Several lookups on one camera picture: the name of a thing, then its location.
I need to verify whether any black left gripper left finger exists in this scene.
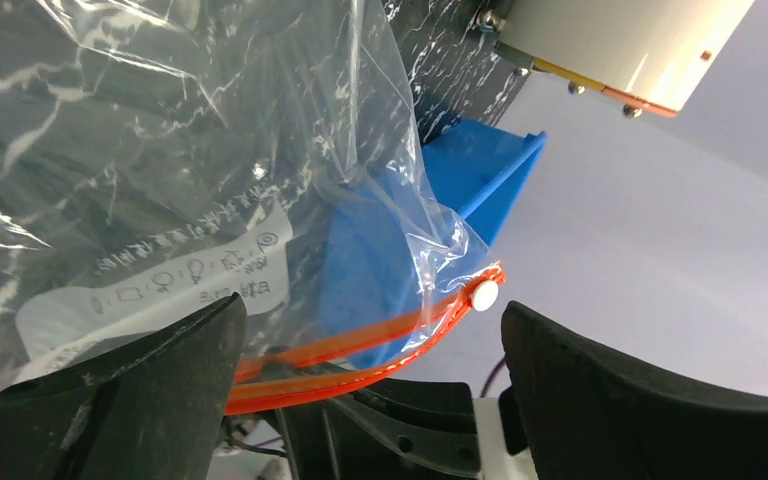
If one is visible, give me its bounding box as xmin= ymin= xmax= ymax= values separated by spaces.
xmin=0 ymin=295 xmax=246 ymax=479

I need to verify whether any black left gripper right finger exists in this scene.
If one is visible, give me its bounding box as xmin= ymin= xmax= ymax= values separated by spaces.
xmin=501 ymin=302 xmax=768 ymax=479

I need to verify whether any clear zip top bag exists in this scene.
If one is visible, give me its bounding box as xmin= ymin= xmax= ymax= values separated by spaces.
xmin=0 ymin=1 xmax=504 ymax=414

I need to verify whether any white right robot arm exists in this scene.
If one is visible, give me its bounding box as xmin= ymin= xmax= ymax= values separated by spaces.
xmin=217 ymin=379 xmax=538 ymax=479

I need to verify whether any blue plastic bin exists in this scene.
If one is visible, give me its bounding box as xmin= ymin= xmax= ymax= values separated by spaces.
xmin=316 ymin=120 xmax=547 ymax=369

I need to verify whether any white round drawer cabinet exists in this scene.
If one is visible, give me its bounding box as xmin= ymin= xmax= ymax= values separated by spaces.
xmin=476 ymin=0 xmax=754 ymax=118

